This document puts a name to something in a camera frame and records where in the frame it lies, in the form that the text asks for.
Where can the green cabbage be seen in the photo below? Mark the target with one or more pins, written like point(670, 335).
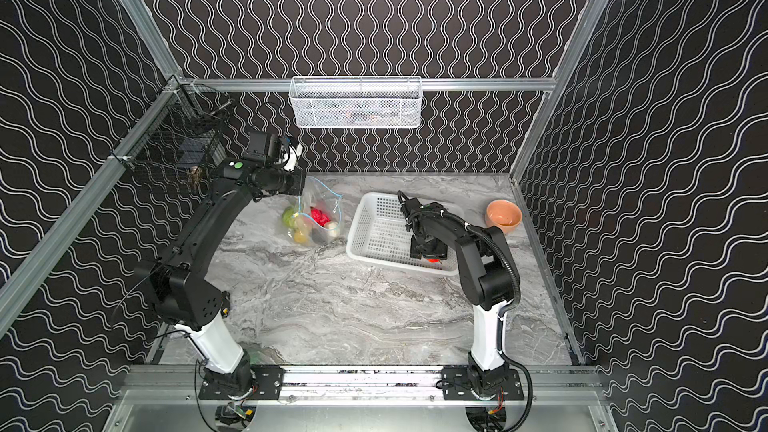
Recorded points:
point(289, 217)

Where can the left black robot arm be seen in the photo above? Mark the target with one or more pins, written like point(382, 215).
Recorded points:
point(175, 283)

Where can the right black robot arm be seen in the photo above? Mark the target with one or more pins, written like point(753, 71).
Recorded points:
point(488, 277)

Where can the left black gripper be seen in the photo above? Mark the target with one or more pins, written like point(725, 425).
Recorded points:
point(297, 180)

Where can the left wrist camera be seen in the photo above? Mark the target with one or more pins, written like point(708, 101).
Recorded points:
point(294, 150)

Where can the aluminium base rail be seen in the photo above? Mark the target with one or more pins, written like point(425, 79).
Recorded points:
point(409, 386)

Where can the black wire wall basket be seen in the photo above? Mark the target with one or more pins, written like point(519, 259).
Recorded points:
point(180, 151)

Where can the yellow potato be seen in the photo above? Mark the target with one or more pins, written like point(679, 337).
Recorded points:
point(300, 237)

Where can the white wire wall basket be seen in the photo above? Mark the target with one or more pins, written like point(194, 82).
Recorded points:
point(356, 102)

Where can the red strawberry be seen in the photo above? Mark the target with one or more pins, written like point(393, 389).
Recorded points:
point(319, 217)

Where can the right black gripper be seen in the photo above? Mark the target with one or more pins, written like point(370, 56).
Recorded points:
point(428, 249)

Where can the white plastic perforated basket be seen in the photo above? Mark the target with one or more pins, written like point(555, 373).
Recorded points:
point(378, 236)

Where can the orange ceramic cup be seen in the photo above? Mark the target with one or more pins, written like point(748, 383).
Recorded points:
point(503, 214)

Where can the clear zip top bag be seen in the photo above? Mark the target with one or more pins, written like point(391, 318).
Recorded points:
point(319, 195)

